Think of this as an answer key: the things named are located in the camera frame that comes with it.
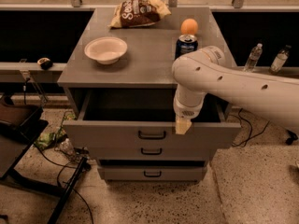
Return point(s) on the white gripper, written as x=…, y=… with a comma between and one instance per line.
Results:
x=186, y=110

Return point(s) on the grey top drawer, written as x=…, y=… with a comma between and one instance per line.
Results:
x=145, y=118

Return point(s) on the grey drawer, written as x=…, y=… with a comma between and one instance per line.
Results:
x=145, y=118
x=152, y=154
x=138, y=173

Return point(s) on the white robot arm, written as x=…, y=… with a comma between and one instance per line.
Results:
x=203, y=71

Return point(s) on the grey middle drawer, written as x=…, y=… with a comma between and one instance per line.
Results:
x=152, y=154

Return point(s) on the grey drawer cabinet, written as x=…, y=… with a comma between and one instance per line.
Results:
x=146, y=65

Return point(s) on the grey bottom drawer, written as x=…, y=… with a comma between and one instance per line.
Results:
x=138, y=173

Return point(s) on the blue soda can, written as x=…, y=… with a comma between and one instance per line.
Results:
x=186, y=44

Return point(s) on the clear water bottle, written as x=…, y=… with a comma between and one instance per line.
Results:
x=253, y=58

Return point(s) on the orange fruit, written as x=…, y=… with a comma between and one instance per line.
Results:
x=189, y=27

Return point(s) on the white bowl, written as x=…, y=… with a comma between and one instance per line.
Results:
x=106, y=50

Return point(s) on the brown chip bag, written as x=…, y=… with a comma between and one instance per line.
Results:
x=138, y=13

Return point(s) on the green snack bag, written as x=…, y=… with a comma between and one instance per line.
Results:
x=47, y=140

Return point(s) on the black tape measure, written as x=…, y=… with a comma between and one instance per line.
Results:
x=45, y=63

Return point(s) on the black stand frame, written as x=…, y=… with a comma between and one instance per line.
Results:
x=20, y=126

